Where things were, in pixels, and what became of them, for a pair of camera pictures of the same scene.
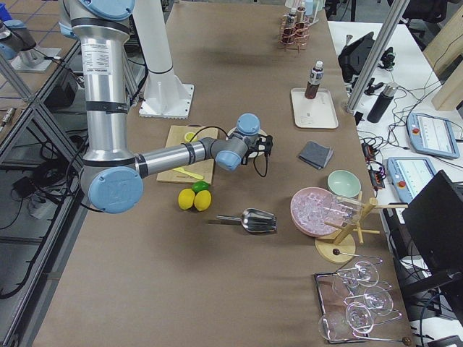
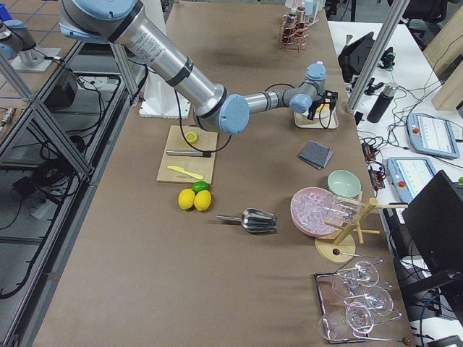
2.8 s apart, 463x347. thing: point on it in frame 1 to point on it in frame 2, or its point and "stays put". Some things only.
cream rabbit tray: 318,112 stays put
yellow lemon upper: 186,198 stays put
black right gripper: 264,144 to 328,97
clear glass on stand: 344,210 stays put
